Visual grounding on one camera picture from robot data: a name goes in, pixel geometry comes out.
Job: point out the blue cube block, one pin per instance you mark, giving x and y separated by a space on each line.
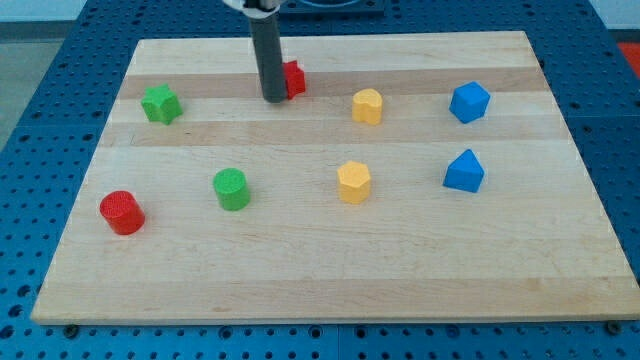
469 102

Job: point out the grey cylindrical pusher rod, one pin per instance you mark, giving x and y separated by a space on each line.
267 48

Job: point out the yellow heart block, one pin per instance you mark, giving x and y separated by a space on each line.
367 106

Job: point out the green cylinder block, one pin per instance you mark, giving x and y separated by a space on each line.
231 188

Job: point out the green star block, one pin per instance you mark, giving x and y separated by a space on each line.
161 104

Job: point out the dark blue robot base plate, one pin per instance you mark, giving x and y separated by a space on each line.
297 8

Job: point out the red star block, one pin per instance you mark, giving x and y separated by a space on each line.
295 80

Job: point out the blue triangular prism block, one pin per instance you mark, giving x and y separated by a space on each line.
465 173

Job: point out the light wooden board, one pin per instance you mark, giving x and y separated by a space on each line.
533 244

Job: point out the red cylinder block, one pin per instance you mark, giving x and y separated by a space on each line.
122 212

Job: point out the yellow hexagon block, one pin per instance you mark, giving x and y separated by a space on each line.
354 182

